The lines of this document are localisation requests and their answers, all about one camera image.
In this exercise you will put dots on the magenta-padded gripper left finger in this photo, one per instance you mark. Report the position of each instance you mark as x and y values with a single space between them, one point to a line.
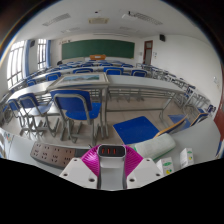
77 171

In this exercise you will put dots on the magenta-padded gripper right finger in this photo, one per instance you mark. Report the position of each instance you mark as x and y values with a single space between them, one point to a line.
143 171

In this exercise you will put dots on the white charger block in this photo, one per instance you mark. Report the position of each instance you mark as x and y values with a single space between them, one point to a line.
111 170

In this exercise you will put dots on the green and white book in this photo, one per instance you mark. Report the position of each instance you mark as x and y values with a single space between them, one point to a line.
155 146

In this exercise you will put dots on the dark grey power strip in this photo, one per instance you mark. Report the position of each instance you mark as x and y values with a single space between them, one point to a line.
53 154

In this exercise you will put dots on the blue chair with wooden edge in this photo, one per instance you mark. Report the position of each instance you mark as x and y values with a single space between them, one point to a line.
181 120

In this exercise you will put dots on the grey classroom desk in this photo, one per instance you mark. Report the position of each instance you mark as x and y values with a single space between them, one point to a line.
143 85
78 86

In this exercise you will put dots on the red-brown wooden door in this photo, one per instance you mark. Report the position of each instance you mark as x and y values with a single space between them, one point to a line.
220 123

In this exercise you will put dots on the framed landscape picture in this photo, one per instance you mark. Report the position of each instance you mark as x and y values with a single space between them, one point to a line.
80 79

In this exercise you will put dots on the group of blue chairs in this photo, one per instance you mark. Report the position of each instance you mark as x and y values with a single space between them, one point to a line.
113 71

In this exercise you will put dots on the orange wooden lectern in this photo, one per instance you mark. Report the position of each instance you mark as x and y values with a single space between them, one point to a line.
97 57

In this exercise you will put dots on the brown door with window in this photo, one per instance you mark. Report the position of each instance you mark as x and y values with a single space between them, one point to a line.
148 53

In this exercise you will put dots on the narrow window with blue curtain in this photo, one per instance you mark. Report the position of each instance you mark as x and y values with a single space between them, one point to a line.
41 53

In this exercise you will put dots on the green chalkboard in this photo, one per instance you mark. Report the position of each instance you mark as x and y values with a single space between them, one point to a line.
98 49

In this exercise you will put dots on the ceiling air conditioner vent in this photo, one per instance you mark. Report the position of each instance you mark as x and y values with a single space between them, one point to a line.
98 20

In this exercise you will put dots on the group of ceiling lights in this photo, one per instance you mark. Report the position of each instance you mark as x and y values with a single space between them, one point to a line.
56 19

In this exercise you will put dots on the white ceiling projector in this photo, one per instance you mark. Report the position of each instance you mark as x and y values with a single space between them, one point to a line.
130 15

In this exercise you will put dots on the blue chair with grey frame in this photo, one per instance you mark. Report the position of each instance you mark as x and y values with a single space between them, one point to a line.
14 107
135 129
31 105
75 104

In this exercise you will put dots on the black wall speaker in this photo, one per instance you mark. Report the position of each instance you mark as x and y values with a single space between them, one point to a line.
162 37
32 43

